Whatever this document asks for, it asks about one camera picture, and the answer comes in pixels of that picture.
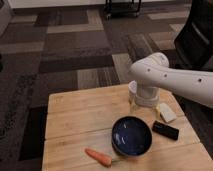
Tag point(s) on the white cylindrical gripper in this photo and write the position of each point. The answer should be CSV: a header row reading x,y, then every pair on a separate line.
x,y
147,96

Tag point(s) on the black eraser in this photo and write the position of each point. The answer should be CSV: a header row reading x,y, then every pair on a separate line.
x,y
165,130

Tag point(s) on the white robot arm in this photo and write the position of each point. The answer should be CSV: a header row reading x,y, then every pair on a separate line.
x,y
153,72

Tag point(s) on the white sponge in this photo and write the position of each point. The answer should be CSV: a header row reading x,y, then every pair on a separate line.
x,y
167,114

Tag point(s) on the white paper cup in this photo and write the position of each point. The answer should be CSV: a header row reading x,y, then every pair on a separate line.
x,y
132,87

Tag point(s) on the dark blue bowl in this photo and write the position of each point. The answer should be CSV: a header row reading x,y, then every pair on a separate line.
x,y
131,136

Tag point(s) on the black office chair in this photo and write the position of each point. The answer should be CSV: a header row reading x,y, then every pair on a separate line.
x,y
194,43

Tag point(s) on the orange carrot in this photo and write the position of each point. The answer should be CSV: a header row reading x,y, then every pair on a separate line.
x,y
100,157

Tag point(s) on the black rolling cart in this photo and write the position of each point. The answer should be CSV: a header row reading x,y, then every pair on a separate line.
x,y
122,8

